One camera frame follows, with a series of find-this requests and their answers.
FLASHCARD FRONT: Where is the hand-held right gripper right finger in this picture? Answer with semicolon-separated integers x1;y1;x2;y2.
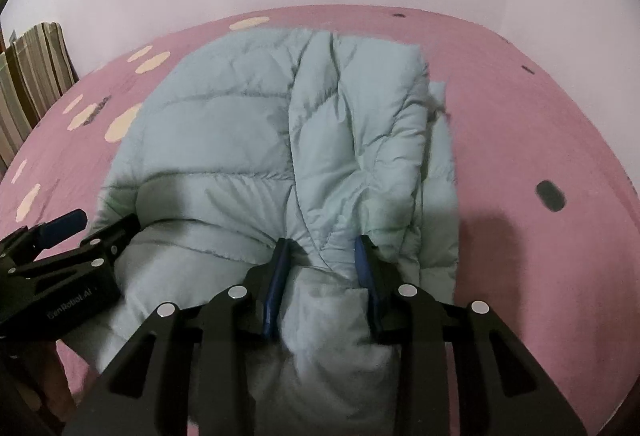
354;235;588;436

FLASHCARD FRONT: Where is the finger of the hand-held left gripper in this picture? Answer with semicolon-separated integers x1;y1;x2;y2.
80;213;141;263
27;209;88;251

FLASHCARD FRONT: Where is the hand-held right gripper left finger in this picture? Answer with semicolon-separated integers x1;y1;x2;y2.
62;237;292;436

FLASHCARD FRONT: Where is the light green puffer jacket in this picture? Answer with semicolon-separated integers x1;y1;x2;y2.
90;27;460;436

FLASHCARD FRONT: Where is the person's left forearm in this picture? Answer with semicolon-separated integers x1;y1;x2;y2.
7;338;68;424

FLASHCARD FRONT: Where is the striped cushion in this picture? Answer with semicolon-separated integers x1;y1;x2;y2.
0;21;80;172

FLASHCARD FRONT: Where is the pink spotted bed sheet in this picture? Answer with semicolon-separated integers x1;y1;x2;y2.
0;5;640;436

